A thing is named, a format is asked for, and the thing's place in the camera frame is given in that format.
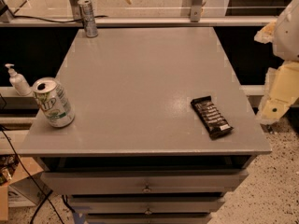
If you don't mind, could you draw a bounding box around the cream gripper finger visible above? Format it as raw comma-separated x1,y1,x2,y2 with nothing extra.
257,61,299,124
254,21,276,44

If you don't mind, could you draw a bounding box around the black rxbar chocolate wrapper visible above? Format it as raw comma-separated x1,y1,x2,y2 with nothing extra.
191,96,233,139

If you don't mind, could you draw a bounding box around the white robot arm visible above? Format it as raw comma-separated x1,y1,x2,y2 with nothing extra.
254,0,299,125

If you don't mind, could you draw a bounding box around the green white 7up can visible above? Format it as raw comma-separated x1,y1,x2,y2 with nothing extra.
33,77,75,128

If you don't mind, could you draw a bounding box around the grey top drawer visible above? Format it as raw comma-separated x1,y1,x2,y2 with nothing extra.
41,169,249,195

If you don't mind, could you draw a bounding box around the grey drawer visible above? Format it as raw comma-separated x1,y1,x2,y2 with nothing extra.
41,169,249,195
69,195,224,214
86,214,212,224

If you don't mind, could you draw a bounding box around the grey middle drawer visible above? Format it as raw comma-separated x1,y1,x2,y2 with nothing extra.
69,195,224,214

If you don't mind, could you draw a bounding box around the grey bottom drawer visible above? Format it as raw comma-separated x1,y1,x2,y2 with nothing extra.
86,214,212,224

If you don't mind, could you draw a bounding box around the white pump soap bottle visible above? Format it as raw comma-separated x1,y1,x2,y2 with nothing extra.
6,63,32,96

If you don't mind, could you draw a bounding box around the cardboard box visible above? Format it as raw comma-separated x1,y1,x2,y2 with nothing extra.
0,158,44,221

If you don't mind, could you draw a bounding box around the grey metal bracket post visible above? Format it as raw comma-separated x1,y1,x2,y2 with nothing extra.
190,0,203,22

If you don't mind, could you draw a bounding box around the black cable on rail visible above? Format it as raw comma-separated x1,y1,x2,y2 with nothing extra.
12,14,108,24

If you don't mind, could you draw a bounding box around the black floor cable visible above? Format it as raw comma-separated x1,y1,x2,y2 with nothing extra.
0,124,65,224

